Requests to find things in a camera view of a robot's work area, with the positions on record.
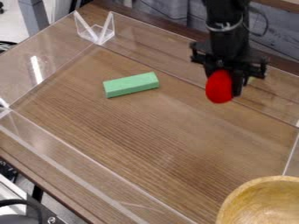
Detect black cable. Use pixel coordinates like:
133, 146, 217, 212
0, 199, 43, 224

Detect red plush strawberry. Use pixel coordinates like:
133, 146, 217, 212
204, 68, 257, 104

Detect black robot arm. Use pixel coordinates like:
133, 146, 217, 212
189, 0, 268, 103

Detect grey post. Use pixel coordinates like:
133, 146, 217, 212
17, 0, 49, 36

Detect green foam block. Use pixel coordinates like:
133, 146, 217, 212
102, 72, 160, 98

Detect wooden bowl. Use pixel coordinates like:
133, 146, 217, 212
214, 176, 299, 224

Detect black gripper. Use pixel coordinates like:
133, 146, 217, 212
189, 25, 268, 97

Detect black metal bracket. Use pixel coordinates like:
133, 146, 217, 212
25, 196, 68, 224

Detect clear acrylic tray enclosure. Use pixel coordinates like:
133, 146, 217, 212
0, 8, 299, 224

